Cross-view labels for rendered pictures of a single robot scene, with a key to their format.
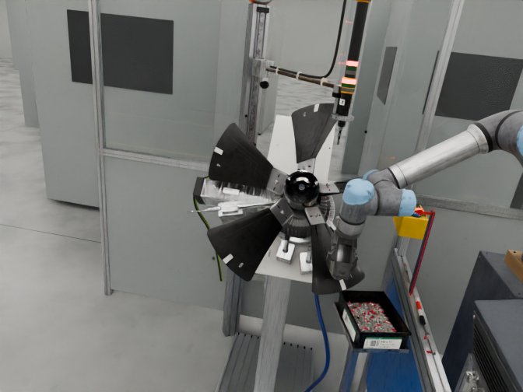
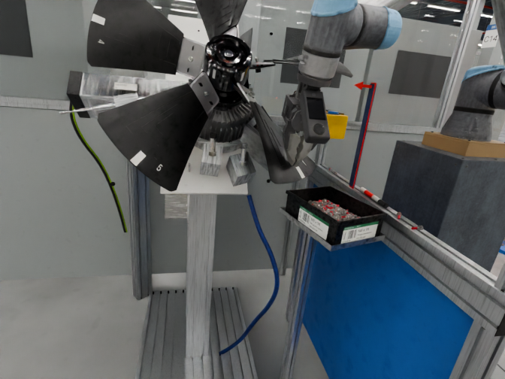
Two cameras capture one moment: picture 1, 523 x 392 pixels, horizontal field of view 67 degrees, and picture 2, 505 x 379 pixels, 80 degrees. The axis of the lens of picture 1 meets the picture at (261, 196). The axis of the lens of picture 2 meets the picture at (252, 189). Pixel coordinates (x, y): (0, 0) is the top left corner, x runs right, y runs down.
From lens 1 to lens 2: 0.67 m
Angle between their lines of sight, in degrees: 20
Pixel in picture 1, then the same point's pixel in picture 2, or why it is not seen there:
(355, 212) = (335, 31)
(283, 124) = (179, 24)
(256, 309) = (167, 265)
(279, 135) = not seen: hidden behind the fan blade
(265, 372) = (198, 322)
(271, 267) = (194, 183)
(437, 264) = not seen: hidden behind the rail
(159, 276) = (43, 251)
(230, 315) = (140, 275)
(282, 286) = (207, 211)
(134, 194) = not seen: outside the picture
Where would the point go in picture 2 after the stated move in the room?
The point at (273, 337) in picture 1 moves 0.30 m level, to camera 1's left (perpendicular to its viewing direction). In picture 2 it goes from (203, 277) to (113, 288)
